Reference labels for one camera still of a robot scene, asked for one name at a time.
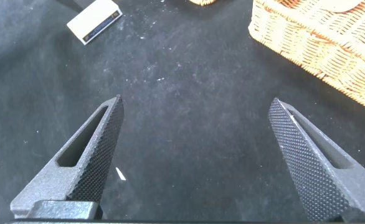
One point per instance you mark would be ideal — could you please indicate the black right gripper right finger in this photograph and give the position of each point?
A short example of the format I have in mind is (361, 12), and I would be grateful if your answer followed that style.
(319, 174)

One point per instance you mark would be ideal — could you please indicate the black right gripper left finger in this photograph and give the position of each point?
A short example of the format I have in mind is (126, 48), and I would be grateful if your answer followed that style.
(76, 177)

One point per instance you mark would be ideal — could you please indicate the gold playing card box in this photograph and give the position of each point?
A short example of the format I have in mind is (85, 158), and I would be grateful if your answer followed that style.
(92, 20)

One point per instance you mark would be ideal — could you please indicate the tiny white scrap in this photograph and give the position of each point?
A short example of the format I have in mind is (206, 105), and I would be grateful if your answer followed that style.
(120, 174)

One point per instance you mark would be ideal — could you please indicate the black table cloth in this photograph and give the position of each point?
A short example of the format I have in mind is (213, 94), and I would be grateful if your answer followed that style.
(185, 109)

